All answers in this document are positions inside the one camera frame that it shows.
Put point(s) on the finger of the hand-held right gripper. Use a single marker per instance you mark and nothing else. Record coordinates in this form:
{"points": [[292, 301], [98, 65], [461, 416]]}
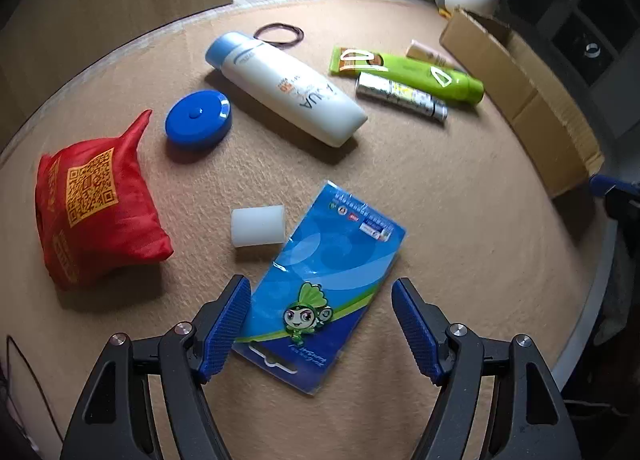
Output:
{"points": [[605, 185]]}

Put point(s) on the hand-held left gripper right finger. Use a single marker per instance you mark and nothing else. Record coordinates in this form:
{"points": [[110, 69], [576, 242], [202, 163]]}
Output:
{"points": [[415, 335]]}

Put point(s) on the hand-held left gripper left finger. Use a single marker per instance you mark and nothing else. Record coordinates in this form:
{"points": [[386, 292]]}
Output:
{"points": [[227, 335]]}

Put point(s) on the blue cartoon card package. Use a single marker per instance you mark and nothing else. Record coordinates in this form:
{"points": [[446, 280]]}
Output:
{"points": [[330, 265]]}

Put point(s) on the white foam block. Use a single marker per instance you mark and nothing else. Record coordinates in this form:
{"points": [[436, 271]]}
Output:
{"points": [[257, 226]]}

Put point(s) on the cardboard box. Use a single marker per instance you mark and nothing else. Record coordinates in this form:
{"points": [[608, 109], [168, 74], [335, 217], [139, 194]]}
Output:
{"points": [[530, 90]]}

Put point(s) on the blue round case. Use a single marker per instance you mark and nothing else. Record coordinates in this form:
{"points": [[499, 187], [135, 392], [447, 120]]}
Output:
{"points": [[197, 120]]}

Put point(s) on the patterned silver tube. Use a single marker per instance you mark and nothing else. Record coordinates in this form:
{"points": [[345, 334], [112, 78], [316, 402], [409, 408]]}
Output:
{"points": [[395, 93]]}

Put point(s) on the white bottle with blue cap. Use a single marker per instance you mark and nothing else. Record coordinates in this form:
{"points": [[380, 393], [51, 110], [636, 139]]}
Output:
{"points": [[290, 90]]}

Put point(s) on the black shelf unit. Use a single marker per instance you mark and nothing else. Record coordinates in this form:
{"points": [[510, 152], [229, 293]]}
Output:
{"points": [[585, 0]]}

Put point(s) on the green tube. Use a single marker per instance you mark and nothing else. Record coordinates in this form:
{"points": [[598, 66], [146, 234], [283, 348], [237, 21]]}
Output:
{"points": [[415, 73]]}

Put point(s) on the small beige tube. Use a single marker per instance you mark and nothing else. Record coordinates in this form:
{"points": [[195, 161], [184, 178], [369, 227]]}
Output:
{"points": [[425, 53]]}

